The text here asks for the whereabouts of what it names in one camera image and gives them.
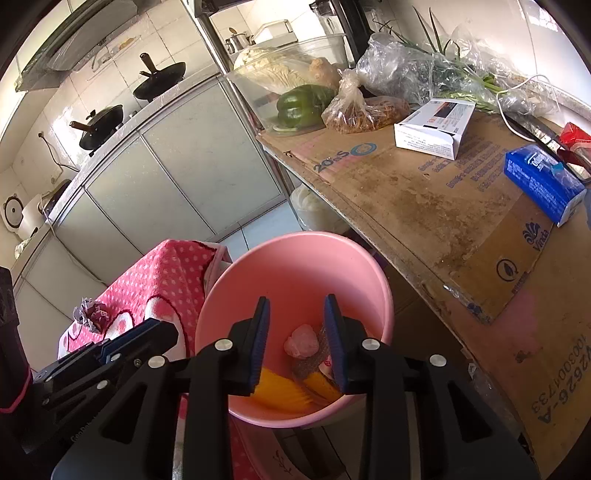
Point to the bag of dried food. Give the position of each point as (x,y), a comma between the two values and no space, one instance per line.
(364,113)

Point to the brown cardboard sheet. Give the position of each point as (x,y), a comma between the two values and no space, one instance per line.
(415,221)

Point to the ginger root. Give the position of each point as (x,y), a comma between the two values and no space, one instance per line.
(325,71)

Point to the black blender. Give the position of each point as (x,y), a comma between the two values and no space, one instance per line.
(337,16)

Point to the clear plastic bowl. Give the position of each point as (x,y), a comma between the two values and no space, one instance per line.
(258,99)

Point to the blue tissue pack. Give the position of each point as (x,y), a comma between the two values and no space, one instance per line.
(542,182)

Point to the black wok with spatula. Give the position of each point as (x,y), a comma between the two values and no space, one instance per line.
(159,77)

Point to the metal pot with ladle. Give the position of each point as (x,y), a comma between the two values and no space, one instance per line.
(238,41)

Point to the pink plastic bucket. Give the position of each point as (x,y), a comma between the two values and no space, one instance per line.
(295,277)

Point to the bag of green onions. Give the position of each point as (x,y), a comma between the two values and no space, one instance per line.
(406,64)

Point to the white rice cooker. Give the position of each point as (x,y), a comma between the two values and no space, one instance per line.
(18,219)

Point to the black wok with lid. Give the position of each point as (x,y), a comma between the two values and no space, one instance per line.
(101,128)

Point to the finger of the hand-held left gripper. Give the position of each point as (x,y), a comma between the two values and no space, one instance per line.
(138,336)
(106,381)

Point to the metal shelf rack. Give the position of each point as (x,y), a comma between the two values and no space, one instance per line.
(217,46)

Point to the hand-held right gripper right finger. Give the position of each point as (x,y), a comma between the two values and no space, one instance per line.
(334,341)

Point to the grey kitchen counter cabinet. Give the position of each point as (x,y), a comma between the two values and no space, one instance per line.
(184,175)

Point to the white sack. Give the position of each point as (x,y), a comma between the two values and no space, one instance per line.
(314,207)

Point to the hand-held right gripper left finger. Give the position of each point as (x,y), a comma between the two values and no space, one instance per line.
(258,350)

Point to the pink printed blanket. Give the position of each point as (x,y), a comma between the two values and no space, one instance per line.
(175,277)

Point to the steel range hood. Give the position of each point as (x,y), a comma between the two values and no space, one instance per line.
(69,46)

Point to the white cardboard box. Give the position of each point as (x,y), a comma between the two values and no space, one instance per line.
(434,127)

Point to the black induction cooker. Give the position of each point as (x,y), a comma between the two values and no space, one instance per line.
(57,194)

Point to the red packet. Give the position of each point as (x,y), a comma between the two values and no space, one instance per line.
(575,138)

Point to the white tissue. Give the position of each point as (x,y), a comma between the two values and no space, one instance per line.
(301,347)

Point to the napa cabbage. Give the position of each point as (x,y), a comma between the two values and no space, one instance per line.
(268,69)

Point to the green bell pepper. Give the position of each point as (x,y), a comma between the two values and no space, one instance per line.
(302,106)

